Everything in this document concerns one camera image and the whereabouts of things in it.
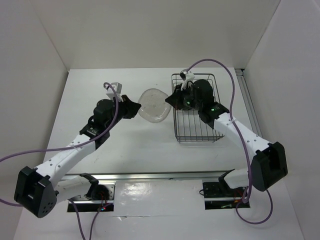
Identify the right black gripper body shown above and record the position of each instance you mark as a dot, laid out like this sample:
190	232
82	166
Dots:
189	100

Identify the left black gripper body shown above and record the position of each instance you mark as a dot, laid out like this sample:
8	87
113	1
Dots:
120	113

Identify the smoky square glass plate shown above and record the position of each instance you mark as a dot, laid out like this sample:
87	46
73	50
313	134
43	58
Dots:
154	107

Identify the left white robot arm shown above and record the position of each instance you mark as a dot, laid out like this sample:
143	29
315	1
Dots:
40	188

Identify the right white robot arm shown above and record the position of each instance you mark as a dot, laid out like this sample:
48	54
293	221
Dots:
267	161

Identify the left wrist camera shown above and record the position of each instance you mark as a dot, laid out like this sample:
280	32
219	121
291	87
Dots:
113	90

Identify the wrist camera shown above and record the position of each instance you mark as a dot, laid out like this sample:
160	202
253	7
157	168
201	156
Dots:
187	77
113	90

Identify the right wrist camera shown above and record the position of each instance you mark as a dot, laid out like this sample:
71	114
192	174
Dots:
187	77

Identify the grey wire dish rack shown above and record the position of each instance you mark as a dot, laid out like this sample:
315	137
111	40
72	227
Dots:
188	127

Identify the right side aluminium rail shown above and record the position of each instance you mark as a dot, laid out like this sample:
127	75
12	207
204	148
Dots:
248	101

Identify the aluminium rail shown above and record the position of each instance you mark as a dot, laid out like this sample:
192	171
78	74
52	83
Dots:
248	101
155	176

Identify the front aluminium rail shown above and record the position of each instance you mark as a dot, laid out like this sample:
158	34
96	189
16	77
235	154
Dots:
155	176

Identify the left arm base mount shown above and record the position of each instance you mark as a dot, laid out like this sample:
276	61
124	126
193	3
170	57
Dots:
99	197

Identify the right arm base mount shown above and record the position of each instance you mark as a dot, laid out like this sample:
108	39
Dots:
216	198

